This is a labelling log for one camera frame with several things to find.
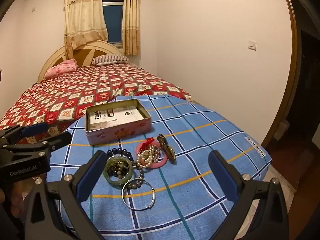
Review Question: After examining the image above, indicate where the beige floral curtain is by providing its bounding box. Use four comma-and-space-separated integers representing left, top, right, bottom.
64, 0, 108, 60
123, 0, 140, 56

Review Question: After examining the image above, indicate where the white printed card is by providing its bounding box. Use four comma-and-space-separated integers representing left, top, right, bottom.
87, 106, 147, 130

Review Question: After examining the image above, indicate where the wooden door frame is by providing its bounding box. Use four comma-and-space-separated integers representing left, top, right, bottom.
262, 0, 302, 153

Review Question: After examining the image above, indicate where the window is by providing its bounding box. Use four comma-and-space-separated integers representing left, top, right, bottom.
102, 0, 125, 48

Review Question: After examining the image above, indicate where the pink pillow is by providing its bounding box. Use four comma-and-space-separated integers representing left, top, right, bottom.
45, 58, 78, 78

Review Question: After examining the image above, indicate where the silver bangle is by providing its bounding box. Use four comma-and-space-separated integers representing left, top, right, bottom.
122, 180, 155, 211

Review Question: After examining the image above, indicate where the pearl bracelet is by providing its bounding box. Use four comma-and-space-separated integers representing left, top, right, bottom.
139, 147, 162, 167

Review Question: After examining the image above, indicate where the dark blue bead bracelet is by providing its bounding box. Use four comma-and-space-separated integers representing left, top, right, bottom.
106, 148, 135, 165

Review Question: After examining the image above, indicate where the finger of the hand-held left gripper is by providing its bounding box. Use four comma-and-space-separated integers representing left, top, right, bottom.
5, 132, 73, 159
0, 122, 50, 144

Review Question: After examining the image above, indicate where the brown wooden bead bracelet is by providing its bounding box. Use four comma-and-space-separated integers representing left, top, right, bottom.
125, 161, 153, 192

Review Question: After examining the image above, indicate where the striped pillow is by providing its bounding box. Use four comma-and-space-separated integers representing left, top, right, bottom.
91, 54, 130, 66

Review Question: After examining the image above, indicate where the green jade bangle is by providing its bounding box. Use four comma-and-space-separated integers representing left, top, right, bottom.
103, 156, 134, 183

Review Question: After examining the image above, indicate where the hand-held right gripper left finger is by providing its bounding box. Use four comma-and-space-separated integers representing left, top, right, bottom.
24, 151, 108, 240

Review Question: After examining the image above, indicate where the small gold bead bracelet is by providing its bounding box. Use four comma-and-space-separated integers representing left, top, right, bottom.
107, 161, 130, 178

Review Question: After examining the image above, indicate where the person's left hand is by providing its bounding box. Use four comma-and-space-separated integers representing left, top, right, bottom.
0, 179, 34, 217

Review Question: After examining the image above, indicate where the pink bangle with red cord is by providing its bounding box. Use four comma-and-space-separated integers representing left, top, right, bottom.
136, 137, 167, 168

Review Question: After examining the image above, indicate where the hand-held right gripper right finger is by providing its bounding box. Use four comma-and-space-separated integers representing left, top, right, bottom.
208, 150, 290, 240

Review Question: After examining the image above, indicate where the pink tin box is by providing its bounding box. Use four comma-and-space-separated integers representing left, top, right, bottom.
84, 99, 152, 146

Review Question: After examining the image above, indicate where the red patterned bedsheet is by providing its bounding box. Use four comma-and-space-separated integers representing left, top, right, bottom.
0, 64, 193, 145

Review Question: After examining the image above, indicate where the cream wooden headboard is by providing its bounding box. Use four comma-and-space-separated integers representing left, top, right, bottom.
37, 40, 125, 83

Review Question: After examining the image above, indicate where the blue checked towel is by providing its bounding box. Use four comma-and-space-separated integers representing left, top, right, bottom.
46, 94, 273, 240

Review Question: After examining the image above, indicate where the wristwatch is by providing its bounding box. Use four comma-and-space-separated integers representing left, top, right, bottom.
157, 134, 177, 162

